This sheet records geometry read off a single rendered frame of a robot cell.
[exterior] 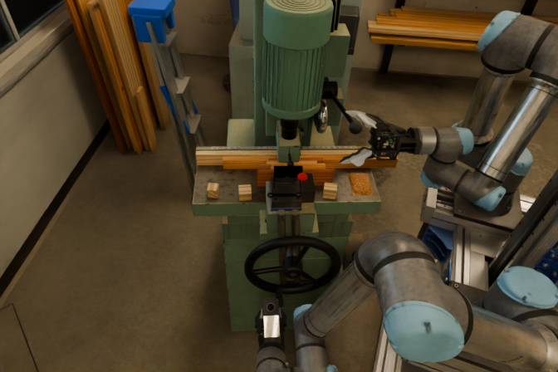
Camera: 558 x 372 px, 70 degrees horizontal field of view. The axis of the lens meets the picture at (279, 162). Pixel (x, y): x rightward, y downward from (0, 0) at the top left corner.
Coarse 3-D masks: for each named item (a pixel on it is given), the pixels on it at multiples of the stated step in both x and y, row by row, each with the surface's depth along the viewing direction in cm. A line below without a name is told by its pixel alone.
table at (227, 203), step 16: (208, 176) 133; (224, 176) 133; (240, 176) 134; (256, 176) 134; (336, 176) 136; (224, 192) 128; (256, 192) 129; (320, 192) 130; (208, 208) 126; (224, 208) 126; (240, 208) 127; (256, 208) 127; (320, 208) 129; (336, 208) 129; (352, 208) 130; (368, 208) 130
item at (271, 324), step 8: (264, 304) 107; (272, 304) 107; (264, 312) 107; (272, 312) 107; (264, 320) 106; (272, 320) 106; (264, 328) 106; (272, 328) 106; (280, 328) 106; (264, 336) 105; (272, 336) 105; (280, 336) 105
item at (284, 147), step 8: (280, 120) 135; (280, 128) 132; (280, 136) 129; (296, 136) 129; (280, 144) 126; (288, 144) 126; (296, 144) 126; (280, 152) 127; (288, 152) 127; (296, 152) 127; (280, 160) 129; (296, 160) 130
